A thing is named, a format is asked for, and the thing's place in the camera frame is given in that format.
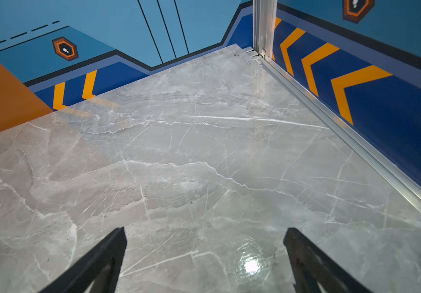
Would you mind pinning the aluminium corner post right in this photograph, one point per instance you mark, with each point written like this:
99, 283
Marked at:
264, 19

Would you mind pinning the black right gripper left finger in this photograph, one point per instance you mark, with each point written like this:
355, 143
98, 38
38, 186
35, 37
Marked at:
96, 272

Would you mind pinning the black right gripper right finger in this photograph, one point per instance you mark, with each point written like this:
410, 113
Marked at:
314, 271

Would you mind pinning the aluminium floor edge rail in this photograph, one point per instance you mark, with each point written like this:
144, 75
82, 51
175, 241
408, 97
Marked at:
400, 181

